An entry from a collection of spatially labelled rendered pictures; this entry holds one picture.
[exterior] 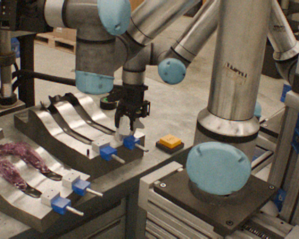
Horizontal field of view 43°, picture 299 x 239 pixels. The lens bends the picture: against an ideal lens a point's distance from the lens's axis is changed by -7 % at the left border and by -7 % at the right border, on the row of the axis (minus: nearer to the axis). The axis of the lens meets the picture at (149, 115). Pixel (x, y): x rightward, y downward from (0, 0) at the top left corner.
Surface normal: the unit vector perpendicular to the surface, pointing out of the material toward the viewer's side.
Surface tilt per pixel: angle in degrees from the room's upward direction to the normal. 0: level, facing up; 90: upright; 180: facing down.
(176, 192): 0
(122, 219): 90
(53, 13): 93
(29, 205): 0
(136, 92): 90
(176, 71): 90
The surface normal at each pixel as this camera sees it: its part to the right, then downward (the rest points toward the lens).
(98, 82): 0.29, 0.47
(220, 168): -0.32, 0.50
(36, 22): -0.29, 0.26
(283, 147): -0.69, 0.26
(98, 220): 0.73, 0.34
